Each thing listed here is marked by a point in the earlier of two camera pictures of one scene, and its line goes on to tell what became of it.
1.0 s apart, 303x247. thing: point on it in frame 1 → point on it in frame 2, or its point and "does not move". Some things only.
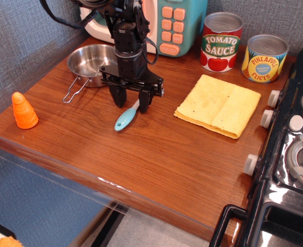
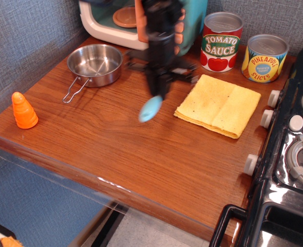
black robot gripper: [132, 71] → [160, 64]
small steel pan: [85, 63] does not move
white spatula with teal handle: [125, 118] → [150, 108]
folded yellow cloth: [226, 107] does not move
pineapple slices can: [265, 57] does not move
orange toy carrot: [26, 116] does not move
